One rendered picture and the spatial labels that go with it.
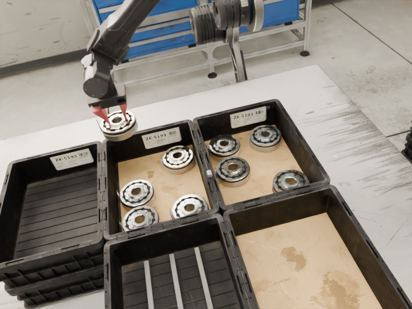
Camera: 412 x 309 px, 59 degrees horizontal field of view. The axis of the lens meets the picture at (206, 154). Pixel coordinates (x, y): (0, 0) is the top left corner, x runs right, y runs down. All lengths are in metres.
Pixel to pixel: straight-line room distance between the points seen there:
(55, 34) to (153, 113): 2.32
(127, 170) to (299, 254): 0.61
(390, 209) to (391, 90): 1.84
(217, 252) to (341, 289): 0.31
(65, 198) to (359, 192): 0.95
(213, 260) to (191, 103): 0.89
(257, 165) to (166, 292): 0.48
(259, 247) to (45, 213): 0.66
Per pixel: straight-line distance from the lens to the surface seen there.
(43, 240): 1.18
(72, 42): 3.87
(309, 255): 0.98
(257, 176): 1.14
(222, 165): 1.13
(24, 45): 3.94
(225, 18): 1.35
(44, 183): 1.34
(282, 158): 1.19
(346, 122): 1.55
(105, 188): 1.07
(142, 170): 1.22
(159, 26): 2.89
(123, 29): 0.88
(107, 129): 1.08
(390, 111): 2.81
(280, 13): 3.13
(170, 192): 1.13
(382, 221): 1.24
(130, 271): 1.01
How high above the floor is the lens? 1.67
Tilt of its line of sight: 44 degrees down
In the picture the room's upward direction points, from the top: 10 degrees counter-clockwise
